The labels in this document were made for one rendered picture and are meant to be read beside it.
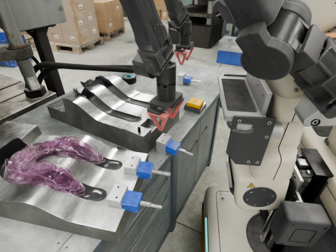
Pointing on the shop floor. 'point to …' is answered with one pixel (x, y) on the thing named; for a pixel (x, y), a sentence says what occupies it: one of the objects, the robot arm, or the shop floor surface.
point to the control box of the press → (41, 31)
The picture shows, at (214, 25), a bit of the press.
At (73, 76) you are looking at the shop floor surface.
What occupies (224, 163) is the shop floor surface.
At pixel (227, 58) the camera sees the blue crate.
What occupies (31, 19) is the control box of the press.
